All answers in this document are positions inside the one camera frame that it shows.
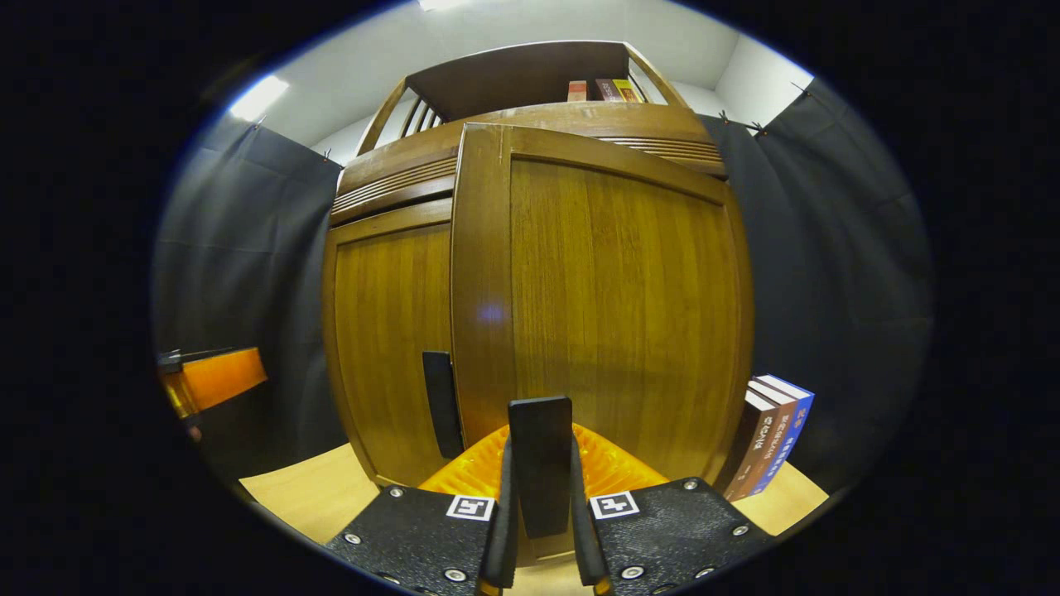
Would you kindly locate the blue book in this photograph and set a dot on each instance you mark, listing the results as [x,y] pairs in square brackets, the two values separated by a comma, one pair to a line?
[798,426]

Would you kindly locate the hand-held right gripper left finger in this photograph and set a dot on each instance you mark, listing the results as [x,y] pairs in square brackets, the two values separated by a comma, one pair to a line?
[499,538]

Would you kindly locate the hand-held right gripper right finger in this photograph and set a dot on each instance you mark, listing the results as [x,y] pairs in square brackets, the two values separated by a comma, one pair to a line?
[582,538]

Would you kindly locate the wooden cabinet door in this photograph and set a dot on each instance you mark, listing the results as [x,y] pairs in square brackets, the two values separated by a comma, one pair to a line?
[621,314]
[389,331]

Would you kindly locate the yellow book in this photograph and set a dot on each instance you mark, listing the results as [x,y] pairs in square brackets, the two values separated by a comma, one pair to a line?
[629,91]

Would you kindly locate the maroon book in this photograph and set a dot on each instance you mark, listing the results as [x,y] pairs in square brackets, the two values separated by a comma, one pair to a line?
[778,451]

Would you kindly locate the wooden double-door shoe cabinet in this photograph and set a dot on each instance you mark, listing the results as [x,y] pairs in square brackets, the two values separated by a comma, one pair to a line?
[530,83]

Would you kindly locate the dark brown slim book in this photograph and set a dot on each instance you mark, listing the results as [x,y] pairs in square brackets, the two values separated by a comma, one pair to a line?
[606,89]

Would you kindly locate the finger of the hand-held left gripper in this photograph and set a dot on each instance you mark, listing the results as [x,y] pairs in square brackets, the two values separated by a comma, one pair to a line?
[219,377]

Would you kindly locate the dark brown thick book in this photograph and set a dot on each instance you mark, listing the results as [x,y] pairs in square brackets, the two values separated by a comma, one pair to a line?
[748,455]

